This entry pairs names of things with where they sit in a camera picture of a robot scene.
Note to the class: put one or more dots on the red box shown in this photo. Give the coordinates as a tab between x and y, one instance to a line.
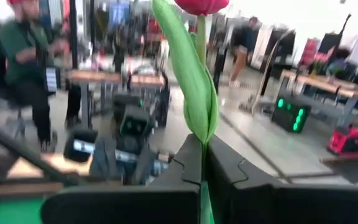
350	141

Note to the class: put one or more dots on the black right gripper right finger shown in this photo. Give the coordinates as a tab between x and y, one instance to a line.
291	205

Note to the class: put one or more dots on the black box with green lights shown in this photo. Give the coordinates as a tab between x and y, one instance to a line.
286	118

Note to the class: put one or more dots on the black floor mat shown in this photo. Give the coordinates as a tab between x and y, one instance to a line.
353	169

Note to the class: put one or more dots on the person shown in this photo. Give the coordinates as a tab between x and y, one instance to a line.
245	40
20	56

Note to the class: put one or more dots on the black table frame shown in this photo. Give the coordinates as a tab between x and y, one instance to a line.
26	152

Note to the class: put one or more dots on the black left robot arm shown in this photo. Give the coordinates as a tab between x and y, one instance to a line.
132	124

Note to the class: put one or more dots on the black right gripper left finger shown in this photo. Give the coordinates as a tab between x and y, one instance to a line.
120	205

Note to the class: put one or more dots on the wooden table with grey legs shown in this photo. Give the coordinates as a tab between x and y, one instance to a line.
319	81

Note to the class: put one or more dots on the red artificial tulip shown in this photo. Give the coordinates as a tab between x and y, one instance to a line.
194	93

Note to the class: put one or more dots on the pink flower bunch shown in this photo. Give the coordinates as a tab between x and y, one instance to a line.
322	59

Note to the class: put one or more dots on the green table mat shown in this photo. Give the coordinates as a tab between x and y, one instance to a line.
11	213

